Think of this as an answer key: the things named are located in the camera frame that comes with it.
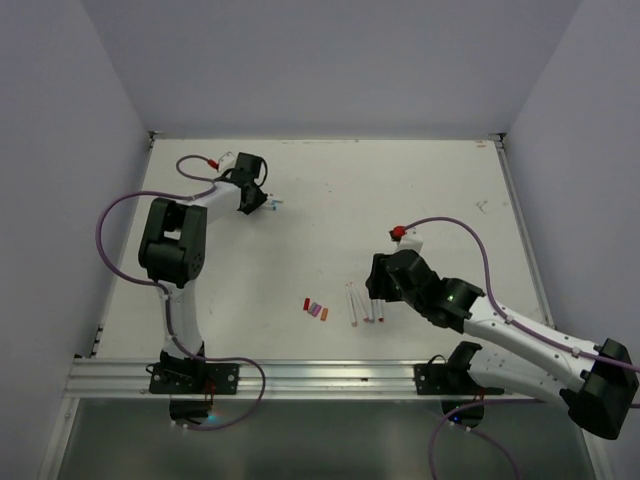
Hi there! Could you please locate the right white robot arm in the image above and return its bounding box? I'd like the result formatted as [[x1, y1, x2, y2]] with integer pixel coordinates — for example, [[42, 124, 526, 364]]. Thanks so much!
[[365, 250, 639, 440]]

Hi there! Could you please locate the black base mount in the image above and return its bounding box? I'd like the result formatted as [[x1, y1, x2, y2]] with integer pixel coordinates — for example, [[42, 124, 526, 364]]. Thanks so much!
[[413, 341, 505, 413], [145, 352, 240, 427]]

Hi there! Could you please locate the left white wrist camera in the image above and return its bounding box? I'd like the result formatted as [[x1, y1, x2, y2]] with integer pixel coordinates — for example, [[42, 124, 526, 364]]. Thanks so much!
[[217, 151, 237, 173]]

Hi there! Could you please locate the aluminium mounting rail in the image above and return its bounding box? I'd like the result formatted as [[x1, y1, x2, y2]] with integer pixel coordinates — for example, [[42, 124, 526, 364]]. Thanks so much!
[[64, 357, 591, 401]]

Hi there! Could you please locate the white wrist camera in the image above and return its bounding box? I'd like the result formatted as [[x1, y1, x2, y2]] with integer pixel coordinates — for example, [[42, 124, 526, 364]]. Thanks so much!
[[394, 233, 424, 254], [217, 151, 237, 173]]

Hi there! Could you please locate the orange white pen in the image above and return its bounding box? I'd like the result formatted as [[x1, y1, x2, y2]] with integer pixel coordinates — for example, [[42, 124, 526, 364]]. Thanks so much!
[[345, 283, 358, 328]]

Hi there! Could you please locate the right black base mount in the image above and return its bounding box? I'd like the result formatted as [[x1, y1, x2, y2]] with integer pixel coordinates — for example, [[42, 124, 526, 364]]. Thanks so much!
[[413, 341, 505, 413]]

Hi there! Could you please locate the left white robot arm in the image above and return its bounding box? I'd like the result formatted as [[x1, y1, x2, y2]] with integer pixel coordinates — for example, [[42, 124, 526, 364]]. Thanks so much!
[[138, 152, 268, 393]]

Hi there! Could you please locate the red capped white pen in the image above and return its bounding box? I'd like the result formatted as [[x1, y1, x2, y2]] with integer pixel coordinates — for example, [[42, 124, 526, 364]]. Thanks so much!
[[377, 300, 385, 323]]

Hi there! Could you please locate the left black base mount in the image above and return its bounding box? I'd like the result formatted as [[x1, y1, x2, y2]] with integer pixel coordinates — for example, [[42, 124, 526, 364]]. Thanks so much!
[[145, 352, 240, 427]]

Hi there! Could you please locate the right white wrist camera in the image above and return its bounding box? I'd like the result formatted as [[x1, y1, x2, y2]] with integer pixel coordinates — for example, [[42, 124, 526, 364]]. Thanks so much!
[[394, 233, 424, 254]]

